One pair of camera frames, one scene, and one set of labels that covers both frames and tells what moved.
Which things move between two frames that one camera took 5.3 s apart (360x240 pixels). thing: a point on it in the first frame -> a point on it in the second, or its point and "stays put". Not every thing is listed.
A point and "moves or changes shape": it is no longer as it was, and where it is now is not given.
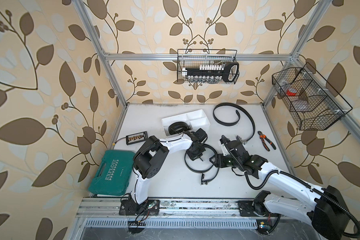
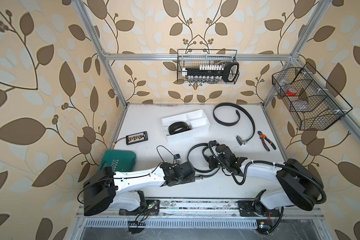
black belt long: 204,182 moves or changes shape
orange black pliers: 262,137 stays put
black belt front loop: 177,127 stays put
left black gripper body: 198,152 -> 188,180
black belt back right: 238,118 stays put
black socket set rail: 228,71 stays put
